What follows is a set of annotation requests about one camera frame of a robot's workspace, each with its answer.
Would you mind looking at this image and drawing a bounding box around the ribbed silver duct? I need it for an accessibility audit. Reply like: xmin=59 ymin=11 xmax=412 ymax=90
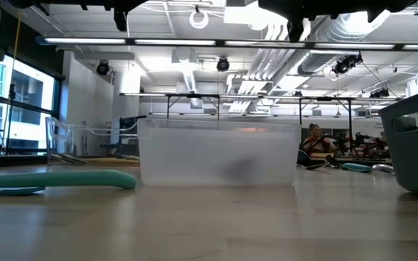
xmin=295 ymin=50 xmax=343 ymax=76

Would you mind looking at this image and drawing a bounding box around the black round ceiling spotlight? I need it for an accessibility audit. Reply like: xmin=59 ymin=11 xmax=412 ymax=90
xmin=216 ymin=56 xmax=231 ymax=73
xmin=95 ymin=60 xmax=111 ymax=77

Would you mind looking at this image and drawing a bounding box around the green handled spoon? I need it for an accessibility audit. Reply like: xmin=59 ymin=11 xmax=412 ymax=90
xmin=0 ymin=170 xmax=137 ymax=191

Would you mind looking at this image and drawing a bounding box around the white air duct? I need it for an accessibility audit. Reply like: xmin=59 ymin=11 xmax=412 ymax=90
xmin=171 ymin=46 xmax=200 ymax=94

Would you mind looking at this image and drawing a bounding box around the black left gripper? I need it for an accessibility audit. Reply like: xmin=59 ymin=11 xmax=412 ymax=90
xmin=89 ymin=0 xmax=148 ymax=33

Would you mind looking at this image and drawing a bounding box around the black ceiling light cluster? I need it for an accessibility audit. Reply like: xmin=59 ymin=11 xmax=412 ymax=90
xmin=369 ymin=88 xmax=390 ymax=99
xmin=332 ymin=53 xmax=364 ymax=76

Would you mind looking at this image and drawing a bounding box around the black monitor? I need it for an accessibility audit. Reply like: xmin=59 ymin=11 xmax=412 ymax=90
xmin=118 ymin=115 xmax=147 ymax=136

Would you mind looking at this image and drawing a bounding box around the large window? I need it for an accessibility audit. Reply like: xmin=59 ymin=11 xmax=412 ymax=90
xmin=0 ymin=54 xmax=63 ymax=157

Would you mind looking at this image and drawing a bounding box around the orange handled spoon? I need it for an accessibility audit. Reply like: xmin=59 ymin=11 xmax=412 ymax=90
xmin=83 ymin=156 xmax=140 ymax=166

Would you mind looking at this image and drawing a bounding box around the black table clamp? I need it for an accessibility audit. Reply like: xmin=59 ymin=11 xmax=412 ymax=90
xmin=325 ymin=154 xmax=341 ymax=170

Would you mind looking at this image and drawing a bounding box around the white coiled cable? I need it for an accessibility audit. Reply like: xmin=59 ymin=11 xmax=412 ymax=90
xmin=188 ymin=9 xmax=210 ymax=30

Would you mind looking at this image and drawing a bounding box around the black aluminium rig frame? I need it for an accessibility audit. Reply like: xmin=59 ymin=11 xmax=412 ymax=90
xmin=0 ymin=154 xmax=119 ymax=167

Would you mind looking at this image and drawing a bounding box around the clear plastic container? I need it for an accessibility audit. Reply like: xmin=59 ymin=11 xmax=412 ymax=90
xmin=45 ymin=115 xmax=140 ymax=166

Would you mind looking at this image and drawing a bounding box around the black tripod stand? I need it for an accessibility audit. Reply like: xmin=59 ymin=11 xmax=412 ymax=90
xmin=7 ymin=82 xmax=17 ymax=155

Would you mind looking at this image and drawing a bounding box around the long linear ceiling light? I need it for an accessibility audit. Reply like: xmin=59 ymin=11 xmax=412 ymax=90
xmin=36 ymin=35 xmax=418 ymax=51

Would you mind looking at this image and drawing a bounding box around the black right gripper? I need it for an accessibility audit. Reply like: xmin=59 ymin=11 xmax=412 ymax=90
xmin=258 ymin=0 xmax=340 ymax=44

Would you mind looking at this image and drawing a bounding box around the frosted plastic bin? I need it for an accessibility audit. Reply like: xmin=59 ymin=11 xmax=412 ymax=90
xmin=137 ymin=118 xmax=303 ymax=187

